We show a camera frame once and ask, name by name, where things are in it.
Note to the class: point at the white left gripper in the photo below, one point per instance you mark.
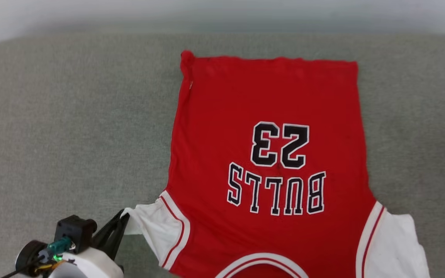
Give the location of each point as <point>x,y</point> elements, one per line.
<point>91,264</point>

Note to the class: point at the red Bulls basketball jersey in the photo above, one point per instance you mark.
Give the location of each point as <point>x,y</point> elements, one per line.
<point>245,108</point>

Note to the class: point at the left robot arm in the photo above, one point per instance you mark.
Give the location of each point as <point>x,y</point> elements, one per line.
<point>29,256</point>

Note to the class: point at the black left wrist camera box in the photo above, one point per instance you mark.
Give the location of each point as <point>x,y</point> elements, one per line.
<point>73,229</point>

